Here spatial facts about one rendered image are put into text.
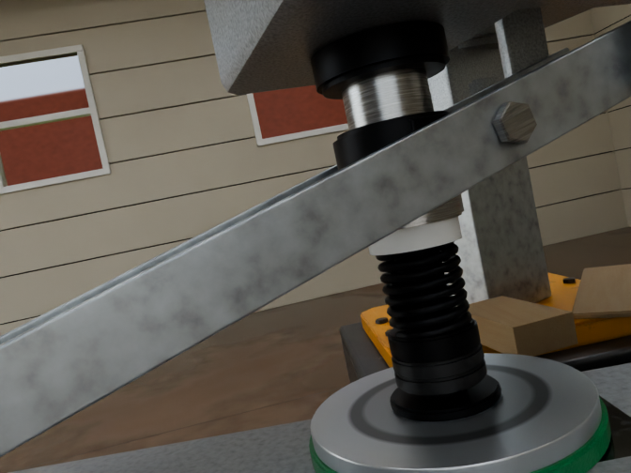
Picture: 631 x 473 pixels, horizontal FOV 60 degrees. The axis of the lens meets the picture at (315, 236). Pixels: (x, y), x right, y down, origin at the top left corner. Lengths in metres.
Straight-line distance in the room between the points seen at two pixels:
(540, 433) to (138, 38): 6.61
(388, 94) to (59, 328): 0.25
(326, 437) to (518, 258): 0.79
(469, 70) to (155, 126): 5.69
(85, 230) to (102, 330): 6.31
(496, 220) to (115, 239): 5.73
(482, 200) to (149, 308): 0.85
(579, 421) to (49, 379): 0.31
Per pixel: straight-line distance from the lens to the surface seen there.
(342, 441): 0.41
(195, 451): 0.54
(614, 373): 0.55
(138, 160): 6.55
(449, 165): 0.37
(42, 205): 6.75
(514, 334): 0.86
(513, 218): 1.15
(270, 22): 0.35
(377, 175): 0.35
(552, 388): 0.45
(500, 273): 1.11
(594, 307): 1.06
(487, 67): 1.11
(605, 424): 0.43
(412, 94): 0.40
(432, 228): 0.39
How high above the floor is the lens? 1.06
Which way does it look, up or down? 3 degrees down
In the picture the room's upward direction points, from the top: 12 degrees counter-clockwise
